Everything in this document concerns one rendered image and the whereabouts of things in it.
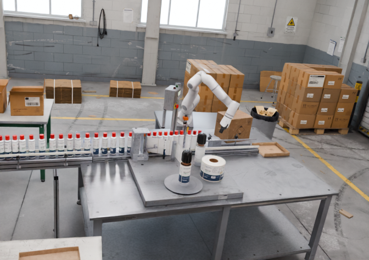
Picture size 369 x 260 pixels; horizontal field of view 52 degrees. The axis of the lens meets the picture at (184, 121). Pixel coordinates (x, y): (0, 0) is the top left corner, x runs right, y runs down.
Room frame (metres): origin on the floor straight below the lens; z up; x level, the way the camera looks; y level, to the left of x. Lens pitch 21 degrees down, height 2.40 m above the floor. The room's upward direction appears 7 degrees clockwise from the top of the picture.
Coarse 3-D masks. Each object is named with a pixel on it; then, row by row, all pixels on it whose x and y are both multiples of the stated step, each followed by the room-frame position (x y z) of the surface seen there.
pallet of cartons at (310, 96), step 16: (288, 64) 6.94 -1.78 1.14; (304, 64) 7.14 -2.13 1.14; (288, 80) 6.85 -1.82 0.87; (304, 80) 6.37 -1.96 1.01; (320, 80) 6.38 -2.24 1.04; (336, 80) 6.48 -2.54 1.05; (288, 96) 6.74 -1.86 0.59; (304, 96) 6.31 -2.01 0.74; (320, 96) 6.41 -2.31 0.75; (336, 96) 6.50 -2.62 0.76; (352, 96) 6.60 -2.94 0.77; (288, 112) 6.62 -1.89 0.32; (304, 112) 6.34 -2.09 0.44; (320, 112) 6.44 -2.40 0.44; (336, 112) 6.55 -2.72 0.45; (304, 128) 6.39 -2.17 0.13; (320, 128) 6.48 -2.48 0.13; (336, 128) 6.58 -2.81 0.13
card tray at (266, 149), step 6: (252, 144) 3.66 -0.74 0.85; (258, 144) 3.69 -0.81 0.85; (264, 144) 3.72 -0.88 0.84; (270, 144) 3.74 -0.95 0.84; (276, 144) 3.76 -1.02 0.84; (264, 150) 3.58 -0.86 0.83; (270, 150) 3.60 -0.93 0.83; (276, 150) 3.62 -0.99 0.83; (282, 150) 3.64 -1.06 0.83; (264, 156) 3.42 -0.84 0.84; (270, 156) 3.45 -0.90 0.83
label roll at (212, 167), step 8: (208, 160) 2.81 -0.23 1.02; (216, 160) 2.84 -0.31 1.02; (224, 160) 2.84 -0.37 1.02; (200, 168) 2.80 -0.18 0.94; (208, 168) 2.72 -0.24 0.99; (216, 168) 2.72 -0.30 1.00; (224, 168) 2.78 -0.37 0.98; (200, 176) 2.78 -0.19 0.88; (208, 176) 2.72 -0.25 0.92; (216, 176) 2.72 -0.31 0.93
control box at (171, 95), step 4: (168, 88) 3.23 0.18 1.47; (172, 88) 3.25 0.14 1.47; (176, 88) 3.27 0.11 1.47; (180, 88) 3.33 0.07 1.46; (168, 92) 3.20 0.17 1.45; (172, 92) 3.19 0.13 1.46; (176, 92) 3.21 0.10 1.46; (168, 96) 3.20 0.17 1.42; (172, 96) 3.19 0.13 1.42; (176, 96) 3.23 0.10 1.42; (164, 100) 3.21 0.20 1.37; (168, 100) 3.20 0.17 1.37; (172, 100) 3.19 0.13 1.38; (176, 100) 3.24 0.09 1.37; (164, 104) 3.20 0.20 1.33; (168, 104) 3.20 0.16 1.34; (172, 104) 3.19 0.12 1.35; (176, 104) 3.25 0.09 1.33; (164, 108) 3.20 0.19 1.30; (168, 108) 3.20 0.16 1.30; (172, 108) 3.19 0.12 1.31
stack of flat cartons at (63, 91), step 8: (48, 80) 6.87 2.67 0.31; (56, 80) 6.93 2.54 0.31; (64, 80) 6.99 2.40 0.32; (72, 80) 7.06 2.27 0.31; (48, 88) 6.46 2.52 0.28; (56, 88) 6.51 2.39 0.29; (64, 88) 6.56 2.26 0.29; (72, 88) 6.59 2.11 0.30; (80, 88) 6.66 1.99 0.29; (48, 96) 6.46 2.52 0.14; (56, 96) 6.51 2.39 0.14; (64, 96) 6.56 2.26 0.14; (72, 96) 6.60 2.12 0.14; (80, 96) 6.65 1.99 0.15
